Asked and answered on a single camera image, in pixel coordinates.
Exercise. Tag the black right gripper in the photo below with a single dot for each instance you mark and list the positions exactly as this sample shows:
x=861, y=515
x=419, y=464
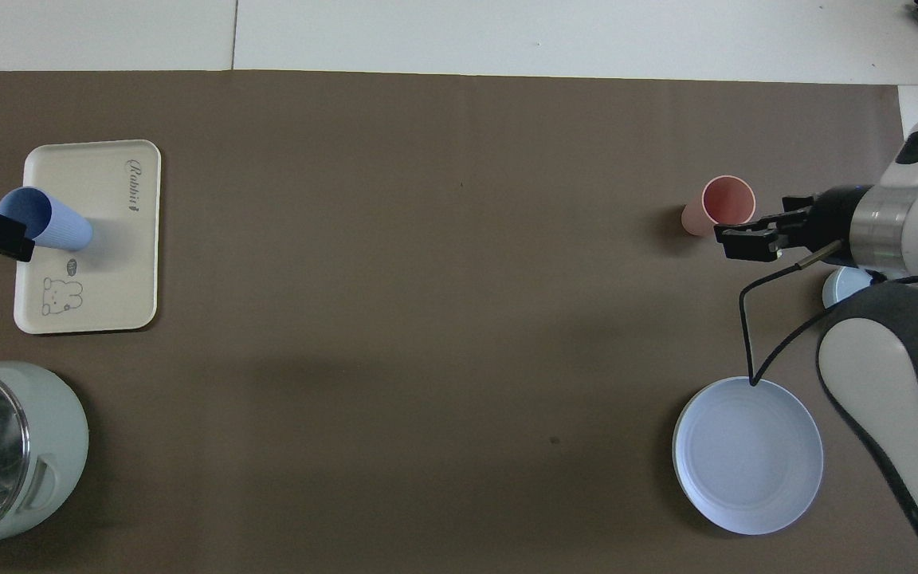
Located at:
x=837, y=223

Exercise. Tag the pink cup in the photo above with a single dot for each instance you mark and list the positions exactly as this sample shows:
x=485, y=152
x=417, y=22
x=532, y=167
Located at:
x=726, y=203

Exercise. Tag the blue ribbed cup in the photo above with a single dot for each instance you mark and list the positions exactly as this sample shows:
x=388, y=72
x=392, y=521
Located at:
x=52, y=227

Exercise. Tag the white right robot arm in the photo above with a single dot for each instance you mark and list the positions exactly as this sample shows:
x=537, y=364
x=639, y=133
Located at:
x=897, y=383

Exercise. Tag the cream rabbit print tray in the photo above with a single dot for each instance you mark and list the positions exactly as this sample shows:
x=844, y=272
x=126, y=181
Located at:
x=108, y=271

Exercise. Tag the light blue bowl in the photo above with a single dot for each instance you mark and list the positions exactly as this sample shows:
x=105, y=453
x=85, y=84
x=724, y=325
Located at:
x=845, y=288

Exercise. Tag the pale green steel pot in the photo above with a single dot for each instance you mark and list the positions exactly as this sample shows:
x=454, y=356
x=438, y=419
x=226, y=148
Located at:
x=45, y=430

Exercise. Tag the pale blue plate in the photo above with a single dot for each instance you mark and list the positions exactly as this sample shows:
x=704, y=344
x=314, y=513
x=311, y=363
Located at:
x=746, y=458

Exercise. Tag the brown table mat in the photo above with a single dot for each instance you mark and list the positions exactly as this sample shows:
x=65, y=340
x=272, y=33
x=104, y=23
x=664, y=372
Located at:
x=427, y=319

